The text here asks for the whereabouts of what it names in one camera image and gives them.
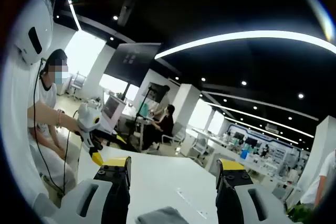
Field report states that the ceiling air conditioner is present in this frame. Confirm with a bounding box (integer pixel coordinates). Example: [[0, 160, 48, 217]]
[[264, 123, 280, 133]]

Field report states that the black device cable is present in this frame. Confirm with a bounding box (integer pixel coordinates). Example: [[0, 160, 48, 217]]
[[33, 61, 65, 197]]

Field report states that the person's light clothing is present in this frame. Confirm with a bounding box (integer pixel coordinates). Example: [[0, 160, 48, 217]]
[[2, 50, 49, 204]]

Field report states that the person's left hand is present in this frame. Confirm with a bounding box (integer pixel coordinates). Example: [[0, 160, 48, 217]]
[[60, 115, 83, 137]]

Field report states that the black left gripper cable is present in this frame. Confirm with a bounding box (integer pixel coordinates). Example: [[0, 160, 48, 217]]
[[62, 108, 80, 195]]

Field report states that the black hanging screen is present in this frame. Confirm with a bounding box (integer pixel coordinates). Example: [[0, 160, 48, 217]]
[[104, 42, 162, 88]]

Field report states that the grey towel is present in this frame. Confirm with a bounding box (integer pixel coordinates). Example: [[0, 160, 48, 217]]
[[136, 206, 190, 224]]

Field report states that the black tripod stand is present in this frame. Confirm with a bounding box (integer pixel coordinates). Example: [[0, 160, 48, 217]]
[[133, 86, 154, 142]]

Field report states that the green potted plant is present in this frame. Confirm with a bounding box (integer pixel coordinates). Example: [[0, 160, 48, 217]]
[[286, 202, 317, 224]]

